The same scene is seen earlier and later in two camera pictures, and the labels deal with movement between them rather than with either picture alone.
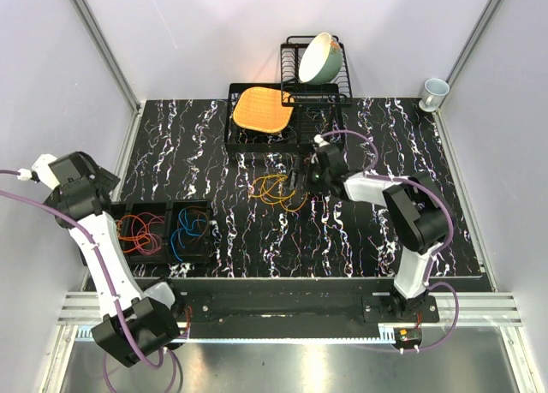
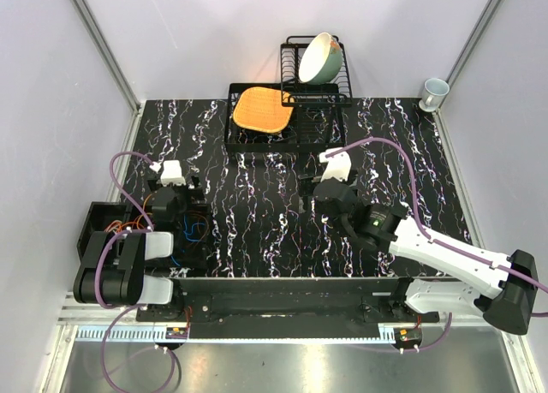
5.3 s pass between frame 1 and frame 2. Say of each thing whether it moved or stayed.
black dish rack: stayed
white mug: stayed
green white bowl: stayed
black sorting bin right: stayed
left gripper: moved
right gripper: moved
